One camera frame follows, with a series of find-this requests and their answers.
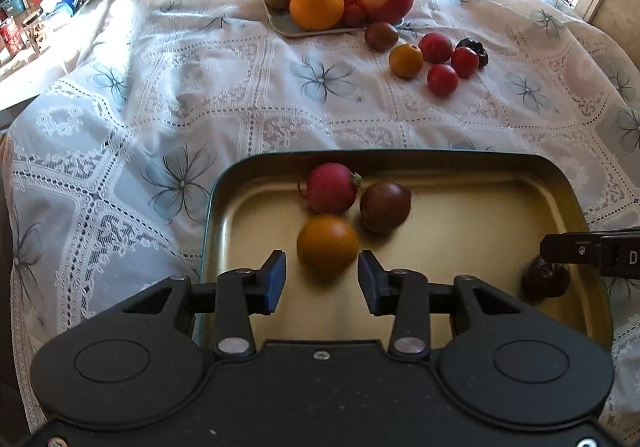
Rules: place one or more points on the white lace floral tablecloth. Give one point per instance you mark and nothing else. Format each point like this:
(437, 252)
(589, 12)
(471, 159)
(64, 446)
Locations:
(175, 92)

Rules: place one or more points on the gold rectangular metal tray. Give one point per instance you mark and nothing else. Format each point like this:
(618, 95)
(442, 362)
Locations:
(480, 232)

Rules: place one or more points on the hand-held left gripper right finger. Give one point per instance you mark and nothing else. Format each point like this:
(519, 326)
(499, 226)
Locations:
(368, 283)

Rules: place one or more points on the red radish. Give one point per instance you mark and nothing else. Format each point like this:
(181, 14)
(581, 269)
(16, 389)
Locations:
(330, 188)

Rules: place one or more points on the orange tomato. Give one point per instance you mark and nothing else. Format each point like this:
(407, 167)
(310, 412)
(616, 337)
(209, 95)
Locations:
(327, 244)
(406, 61)

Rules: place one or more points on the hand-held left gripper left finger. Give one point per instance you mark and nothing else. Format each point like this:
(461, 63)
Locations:
(274, 283)

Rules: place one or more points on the blue tissue pack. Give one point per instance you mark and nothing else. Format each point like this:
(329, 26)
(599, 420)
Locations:
(62, 2)

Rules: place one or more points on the red tomato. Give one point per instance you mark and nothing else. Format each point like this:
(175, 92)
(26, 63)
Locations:
(442, 80)
(435, 47)
(465, 62)

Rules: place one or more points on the dark wrinkled fruit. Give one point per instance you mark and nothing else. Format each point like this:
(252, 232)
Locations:
(545, 283)
(477, 49)

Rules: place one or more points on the dark brown tomato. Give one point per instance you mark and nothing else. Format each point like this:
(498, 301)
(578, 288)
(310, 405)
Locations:
(385, 207)
(381, 35)

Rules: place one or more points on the small red fruit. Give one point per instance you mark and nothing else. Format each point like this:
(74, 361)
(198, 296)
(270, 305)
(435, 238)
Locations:
(354, 15)

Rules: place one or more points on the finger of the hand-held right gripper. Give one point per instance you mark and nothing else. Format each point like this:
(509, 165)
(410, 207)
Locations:
(575, 248)

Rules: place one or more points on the pale green rectangular plate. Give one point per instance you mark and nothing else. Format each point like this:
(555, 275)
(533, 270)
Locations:
(290, 24)

